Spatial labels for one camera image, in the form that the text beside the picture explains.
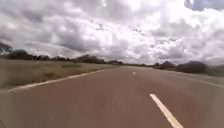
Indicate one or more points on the row of trees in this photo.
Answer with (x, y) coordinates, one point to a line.
(66, 58)

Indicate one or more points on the white dashed centre line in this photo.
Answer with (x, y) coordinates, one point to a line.
(165, 112)

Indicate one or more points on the row of dark bushes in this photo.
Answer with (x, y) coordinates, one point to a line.
(186, 66)

